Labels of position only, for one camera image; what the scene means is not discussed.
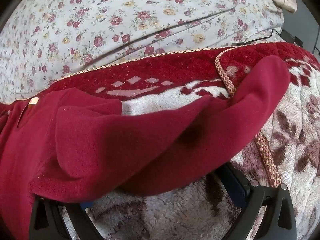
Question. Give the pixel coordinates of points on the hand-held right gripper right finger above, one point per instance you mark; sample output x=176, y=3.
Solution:
x=235, y=187

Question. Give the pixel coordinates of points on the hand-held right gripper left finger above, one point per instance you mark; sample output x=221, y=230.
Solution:
x=75, y=217

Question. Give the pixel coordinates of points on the dark red knit sweater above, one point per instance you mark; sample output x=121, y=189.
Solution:
x=125, y=142

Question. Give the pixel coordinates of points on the red and white fleece blanket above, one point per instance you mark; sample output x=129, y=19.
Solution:
x=295, y=130

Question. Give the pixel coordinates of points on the black power adapter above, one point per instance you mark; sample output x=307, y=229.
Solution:
x=295, y=40

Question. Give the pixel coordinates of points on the floral print quilt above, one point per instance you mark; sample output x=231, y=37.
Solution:
x=100, y=30

